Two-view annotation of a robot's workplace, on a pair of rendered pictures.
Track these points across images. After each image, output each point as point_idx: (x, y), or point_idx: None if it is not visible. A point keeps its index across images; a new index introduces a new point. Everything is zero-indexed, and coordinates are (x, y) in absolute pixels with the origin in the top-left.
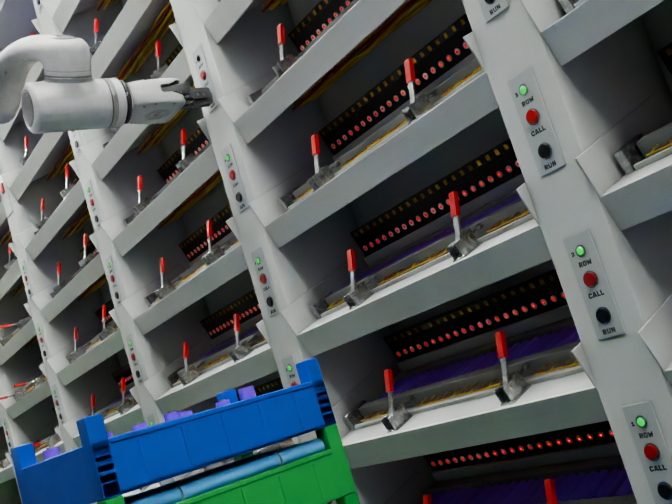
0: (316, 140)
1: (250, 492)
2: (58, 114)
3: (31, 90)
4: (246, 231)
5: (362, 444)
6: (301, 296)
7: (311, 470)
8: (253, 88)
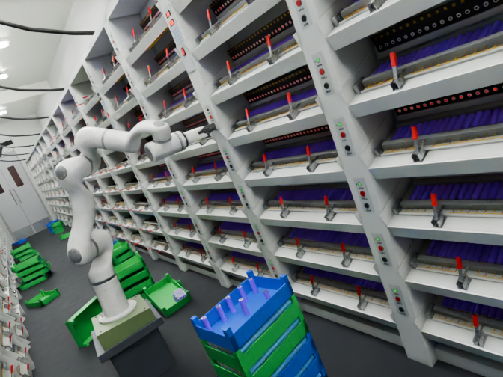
0: (265, 156)
1: (273, 329)
2: (162, 155)
3: (150, 149)
4: (234, 178)
5: (287, 258)
6: (259, 203)
7: (289, 313)
8: (232, 121)
